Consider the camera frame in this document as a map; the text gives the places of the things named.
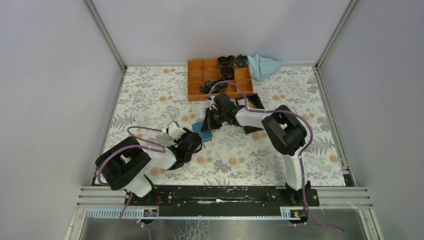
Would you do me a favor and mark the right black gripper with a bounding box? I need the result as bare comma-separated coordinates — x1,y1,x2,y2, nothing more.
202,107,227,132

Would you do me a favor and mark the blue leather card holder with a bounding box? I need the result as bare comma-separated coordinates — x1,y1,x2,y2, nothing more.
191,120,215,144

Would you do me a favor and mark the orange compartment tray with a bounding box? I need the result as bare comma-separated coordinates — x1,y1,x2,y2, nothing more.
187,54,255,102

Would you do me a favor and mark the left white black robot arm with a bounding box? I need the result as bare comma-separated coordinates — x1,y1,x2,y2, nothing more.
95,123,202,206

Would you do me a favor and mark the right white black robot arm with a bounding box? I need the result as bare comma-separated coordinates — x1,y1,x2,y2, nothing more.
200,93,308,206

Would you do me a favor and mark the black card box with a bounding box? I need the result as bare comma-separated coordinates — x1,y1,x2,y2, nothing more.
243,93,264,134

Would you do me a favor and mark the black tangled band pile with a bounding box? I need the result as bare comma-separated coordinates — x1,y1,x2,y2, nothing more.
198,79,228,94

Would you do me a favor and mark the black rolled band centre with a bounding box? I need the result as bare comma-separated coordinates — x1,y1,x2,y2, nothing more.
220,66,235,80

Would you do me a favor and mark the black rolled band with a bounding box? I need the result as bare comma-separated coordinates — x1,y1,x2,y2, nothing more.
220,66,235,80
217,55,235,69
233,54,249,69

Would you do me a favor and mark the black rolled band left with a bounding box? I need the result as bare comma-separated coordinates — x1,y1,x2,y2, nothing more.
217,55,235,69

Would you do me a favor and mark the black rolled band top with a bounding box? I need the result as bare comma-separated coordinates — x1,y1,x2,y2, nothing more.
233,54,249,69

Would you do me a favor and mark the light blue folded cloth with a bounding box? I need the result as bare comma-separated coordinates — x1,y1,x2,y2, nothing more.
247,54,282,82

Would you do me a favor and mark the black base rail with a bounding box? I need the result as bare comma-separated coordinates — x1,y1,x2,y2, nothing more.
124,185,320,217

